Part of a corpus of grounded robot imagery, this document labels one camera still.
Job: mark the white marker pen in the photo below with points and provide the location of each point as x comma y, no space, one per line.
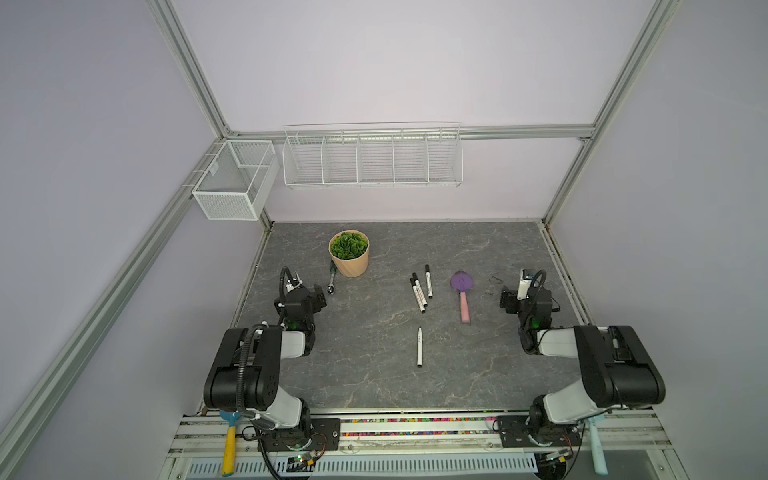
428,280
416,295
419,354
414,275

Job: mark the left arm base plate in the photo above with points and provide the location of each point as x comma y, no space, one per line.
317,434

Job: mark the white mesh box basket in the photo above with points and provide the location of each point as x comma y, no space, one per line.
237,182

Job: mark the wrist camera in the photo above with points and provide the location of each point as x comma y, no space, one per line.
525,281
292,282

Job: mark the yellow handled blue tool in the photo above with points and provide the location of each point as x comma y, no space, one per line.
229,455

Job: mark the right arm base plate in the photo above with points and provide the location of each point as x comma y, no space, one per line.
516,431

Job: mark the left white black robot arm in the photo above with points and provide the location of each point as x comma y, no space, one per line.
245,374

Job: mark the white wire shelf basket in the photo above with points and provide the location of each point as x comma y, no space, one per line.
389,154

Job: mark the potted green plant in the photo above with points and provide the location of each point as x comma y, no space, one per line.
350,251

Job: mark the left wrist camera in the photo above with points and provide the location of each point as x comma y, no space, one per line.
292,282

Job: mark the white perforated cable tray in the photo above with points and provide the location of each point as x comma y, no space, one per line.
359,466

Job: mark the silver wrench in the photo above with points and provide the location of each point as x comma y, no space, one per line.
332,274

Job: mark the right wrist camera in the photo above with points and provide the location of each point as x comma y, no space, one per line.
525,281

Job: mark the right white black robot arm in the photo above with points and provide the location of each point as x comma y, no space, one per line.
615,369

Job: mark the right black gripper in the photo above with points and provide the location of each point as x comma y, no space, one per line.
509,299

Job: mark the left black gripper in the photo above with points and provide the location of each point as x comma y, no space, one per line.
316,299

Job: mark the teal garden trowel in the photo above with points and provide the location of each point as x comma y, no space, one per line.
596,447

